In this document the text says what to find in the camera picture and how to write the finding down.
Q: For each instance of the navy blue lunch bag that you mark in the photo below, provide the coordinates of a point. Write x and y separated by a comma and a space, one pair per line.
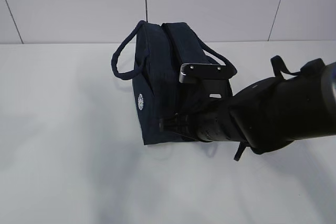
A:
160, 51

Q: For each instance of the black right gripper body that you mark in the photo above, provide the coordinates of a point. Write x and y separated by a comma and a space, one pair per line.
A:
178, 128

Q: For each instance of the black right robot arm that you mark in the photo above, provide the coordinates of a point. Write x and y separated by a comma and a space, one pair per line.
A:
269, 114

